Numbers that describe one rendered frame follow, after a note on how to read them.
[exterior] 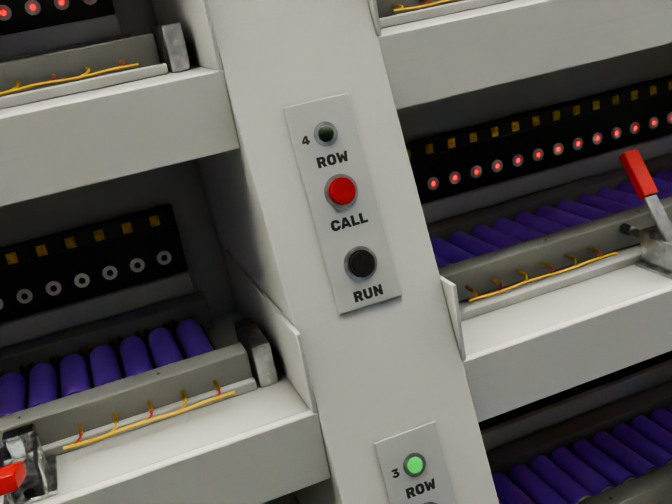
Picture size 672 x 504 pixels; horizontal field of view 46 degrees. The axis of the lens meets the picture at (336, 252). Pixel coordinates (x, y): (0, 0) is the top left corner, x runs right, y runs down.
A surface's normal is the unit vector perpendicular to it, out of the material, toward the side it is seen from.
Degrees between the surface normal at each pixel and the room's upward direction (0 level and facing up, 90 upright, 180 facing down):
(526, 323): 15
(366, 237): 90
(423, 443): 90
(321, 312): 90
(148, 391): 105
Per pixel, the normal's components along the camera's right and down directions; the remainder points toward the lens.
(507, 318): -0.18, -0.93
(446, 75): 0.34, 0.25
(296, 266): 0.28, -0.01
